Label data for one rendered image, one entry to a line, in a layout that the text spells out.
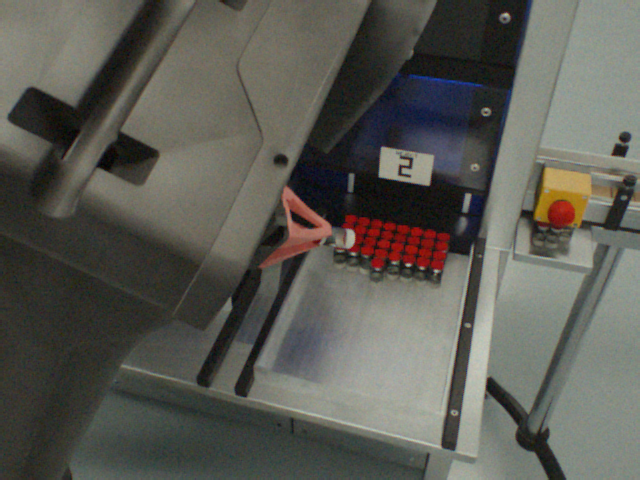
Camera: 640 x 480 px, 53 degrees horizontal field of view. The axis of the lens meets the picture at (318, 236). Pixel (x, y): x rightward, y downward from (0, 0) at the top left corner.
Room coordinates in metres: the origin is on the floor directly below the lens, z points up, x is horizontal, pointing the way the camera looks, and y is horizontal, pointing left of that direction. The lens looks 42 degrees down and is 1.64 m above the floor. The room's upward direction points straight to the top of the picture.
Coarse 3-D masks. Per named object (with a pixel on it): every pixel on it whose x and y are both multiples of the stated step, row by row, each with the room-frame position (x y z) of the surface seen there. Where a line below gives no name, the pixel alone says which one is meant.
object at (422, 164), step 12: (384, 156) 0.86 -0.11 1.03; (396, 156) 0.85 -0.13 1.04; (408, 156) 0.85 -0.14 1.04; (420, 156) 0.84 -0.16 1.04; (432, 156) 0.84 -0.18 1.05; (384, 168) 0.86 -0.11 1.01; (396, 168) 0.85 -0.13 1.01; (420, 168) 0.84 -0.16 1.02; (408, 180) 0.85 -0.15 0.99; (420, 180) 0.84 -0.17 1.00
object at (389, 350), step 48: (336, 288) 0.71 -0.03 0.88; (384, 288) 0.71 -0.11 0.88; (288, 336) 0.61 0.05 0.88; (336, 336) 0.61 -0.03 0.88; (384, 336) 0.61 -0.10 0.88; (432, 336) 0.61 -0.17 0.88; (288, 384) 0.51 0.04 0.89; (336, 384) 0.52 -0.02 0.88; (384, 384) 0.52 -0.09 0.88; (432, 384) 0.52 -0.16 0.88
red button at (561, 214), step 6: (552, 204) 0.77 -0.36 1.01; (558, 204) 0.76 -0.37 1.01; (564, 204) 0.76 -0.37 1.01; (570, 204) 0.76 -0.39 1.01; (552, 210) 0.75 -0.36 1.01; (558, 210) 0.75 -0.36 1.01; (564, 210) 0.75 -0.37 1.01; (570, 210) 0.75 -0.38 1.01; (552, 216) 0.75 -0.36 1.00; (558, 216) 0.75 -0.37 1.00; (564, 216) 0.74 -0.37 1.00; (570, 216) 0.74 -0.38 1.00; (552, 222) 0.75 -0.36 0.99; (558, 222) 0.75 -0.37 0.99; (564, 222) 0.74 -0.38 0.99; (570, 222) 0.74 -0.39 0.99
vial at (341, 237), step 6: (336, 228) 0.52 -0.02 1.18; (342, 228) 0.52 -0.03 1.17; (336, 234) 0.51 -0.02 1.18; (342, 234) 0.51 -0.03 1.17; (348, 234) 0.52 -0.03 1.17; (324, 240) 0.50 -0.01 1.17; (330, 240) 0.51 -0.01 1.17; (336, 240) 0.51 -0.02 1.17; (342, 240) 0.51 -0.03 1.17; (348, 240) 0.51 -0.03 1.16; (336, 246) 0.51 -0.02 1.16; (342, 246) 0.51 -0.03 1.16; (348, 246) 0.51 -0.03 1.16
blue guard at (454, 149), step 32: (384, 96) 0.86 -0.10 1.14; (416, 96) 0.85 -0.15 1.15; (448, 96) 0.84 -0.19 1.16; (480, 96) 0.82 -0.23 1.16; (352, 128) 0.87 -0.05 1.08; (384, 128) 0.86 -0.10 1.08; (416, 128) 0.85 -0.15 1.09; (448, 128) 0.83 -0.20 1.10; (480, 128) 0.82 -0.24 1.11; (320, 160) 0.89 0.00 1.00; (352, 160) 0.87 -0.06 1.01; (448, 160) 0.83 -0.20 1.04; (480, 160) 0.82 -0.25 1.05
